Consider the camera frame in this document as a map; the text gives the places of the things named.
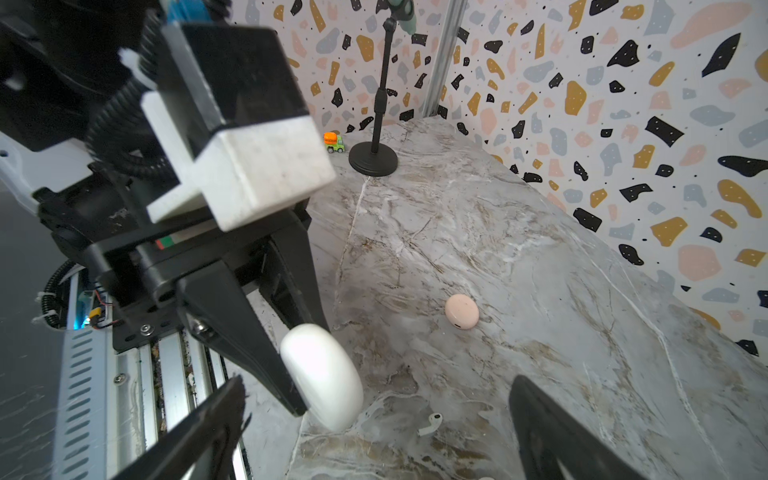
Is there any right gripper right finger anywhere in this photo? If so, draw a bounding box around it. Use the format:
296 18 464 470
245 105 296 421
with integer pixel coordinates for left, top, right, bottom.
509 375 642 479

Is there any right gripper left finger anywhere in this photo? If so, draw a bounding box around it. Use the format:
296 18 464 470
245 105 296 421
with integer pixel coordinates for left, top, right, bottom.
115 375 249 480

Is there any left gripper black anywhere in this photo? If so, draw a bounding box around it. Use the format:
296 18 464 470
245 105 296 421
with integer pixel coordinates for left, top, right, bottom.
35 173 329 417

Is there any white earbud charging case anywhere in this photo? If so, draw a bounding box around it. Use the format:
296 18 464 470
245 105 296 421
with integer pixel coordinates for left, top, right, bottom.
279 324 364 432

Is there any white wireless earbud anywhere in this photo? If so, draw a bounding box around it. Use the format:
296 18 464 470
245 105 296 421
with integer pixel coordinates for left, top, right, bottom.
418 412 443 437

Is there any pink earbud charging case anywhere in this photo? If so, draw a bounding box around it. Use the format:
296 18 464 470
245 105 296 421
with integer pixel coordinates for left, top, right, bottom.
445 294 480 330

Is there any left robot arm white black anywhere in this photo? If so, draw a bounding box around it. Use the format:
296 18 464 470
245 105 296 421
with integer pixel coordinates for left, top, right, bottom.
1 1 335 416

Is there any small orange green toy car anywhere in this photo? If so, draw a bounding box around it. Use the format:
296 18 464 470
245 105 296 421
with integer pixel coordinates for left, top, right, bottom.
323 132 346 153

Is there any green microphone on black stand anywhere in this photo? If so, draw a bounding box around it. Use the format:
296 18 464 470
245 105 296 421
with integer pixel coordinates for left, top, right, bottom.
349 0 417 177

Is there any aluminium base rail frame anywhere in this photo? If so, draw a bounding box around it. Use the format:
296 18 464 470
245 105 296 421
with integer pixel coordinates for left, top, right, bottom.
37 263 230 479

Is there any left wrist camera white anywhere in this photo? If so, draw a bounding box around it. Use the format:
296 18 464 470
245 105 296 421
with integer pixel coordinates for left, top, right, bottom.
141 22 336 232

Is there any black corrugated cable conduit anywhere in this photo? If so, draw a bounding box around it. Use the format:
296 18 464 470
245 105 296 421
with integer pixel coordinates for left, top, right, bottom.
83 0 235 181

